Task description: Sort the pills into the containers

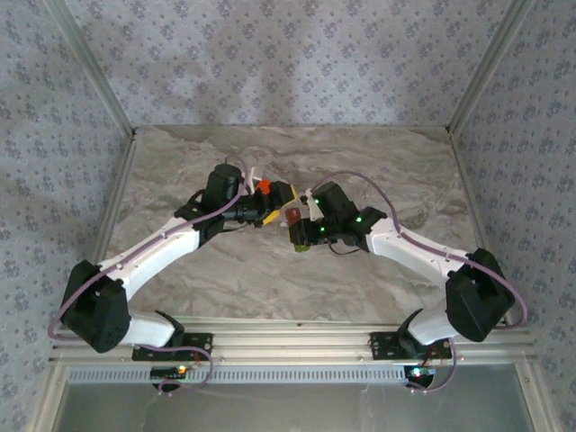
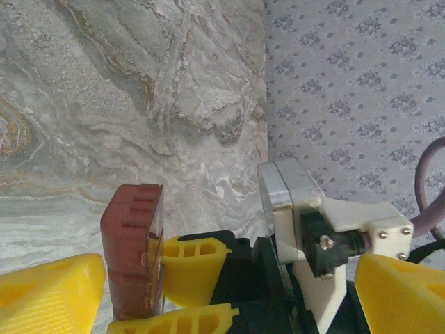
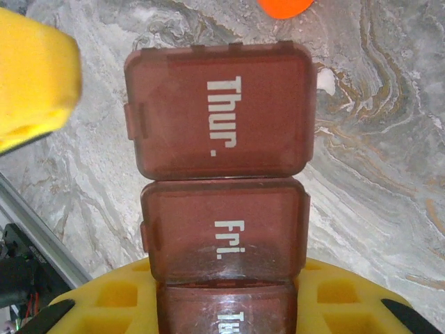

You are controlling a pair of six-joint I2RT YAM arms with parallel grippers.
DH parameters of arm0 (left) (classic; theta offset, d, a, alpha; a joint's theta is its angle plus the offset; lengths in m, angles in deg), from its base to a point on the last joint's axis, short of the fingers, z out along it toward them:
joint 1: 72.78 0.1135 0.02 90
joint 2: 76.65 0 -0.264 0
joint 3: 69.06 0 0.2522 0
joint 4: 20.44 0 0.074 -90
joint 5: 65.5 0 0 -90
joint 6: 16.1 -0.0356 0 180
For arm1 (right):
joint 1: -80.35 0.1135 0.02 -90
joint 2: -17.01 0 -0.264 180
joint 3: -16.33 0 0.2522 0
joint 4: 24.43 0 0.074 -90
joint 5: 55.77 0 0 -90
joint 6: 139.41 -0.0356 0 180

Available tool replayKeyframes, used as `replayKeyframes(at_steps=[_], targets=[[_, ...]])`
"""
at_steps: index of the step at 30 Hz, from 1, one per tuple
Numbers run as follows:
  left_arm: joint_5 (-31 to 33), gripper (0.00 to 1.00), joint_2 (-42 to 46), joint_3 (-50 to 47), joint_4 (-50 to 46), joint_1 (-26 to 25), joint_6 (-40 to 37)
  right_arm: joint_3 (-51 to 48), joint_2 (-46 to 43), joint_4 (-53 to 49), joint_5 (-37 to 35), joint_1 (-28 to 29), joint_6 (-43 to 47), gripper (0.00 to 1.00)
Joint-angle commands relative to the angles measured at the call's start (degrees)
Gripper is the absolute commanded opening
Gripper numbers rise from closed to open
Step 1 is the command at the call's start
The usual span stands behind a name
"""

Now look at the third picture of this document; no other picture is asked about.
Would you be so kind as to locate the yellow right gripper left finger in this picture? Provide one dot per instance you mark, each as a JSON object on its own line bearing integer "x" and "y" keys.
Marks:
{"x": 104, "y": 306}

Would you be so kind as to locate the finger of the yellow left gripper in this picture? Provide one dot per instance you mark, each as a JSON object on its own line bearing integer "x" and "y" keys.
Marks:
{"x": 31, "y": 76}

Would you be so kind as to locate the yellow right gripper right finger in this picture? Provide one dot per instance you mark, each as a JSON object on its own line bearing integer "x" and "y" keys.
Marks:
{"x": 347, "y": 306}

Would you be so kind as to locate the red pill box marked Thur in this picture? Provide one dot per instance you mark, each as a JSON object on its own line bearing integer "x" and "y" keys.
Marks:
{"x": 222, "y": 115}

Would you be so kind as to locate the orange pill bottle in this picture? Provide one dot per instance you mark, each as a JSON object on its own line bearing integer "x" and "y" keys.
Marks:
{"x": 285, "y": 7}

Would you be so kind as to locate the red pill box marked Tue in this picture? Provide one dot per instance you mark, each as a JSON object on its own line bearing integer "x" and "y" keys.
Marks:
{"x": 222, "y": 309}

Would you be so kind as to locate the red pill box marked Fri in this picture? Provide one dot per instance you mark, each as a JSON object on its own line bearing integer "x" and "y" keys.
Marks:
{"x": 222, "y": 229}

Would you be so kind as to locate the narrow aluminium rail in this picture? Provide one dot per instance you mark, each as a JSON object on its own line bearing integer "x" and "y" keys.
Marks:
{"x": 34, "y": 228}

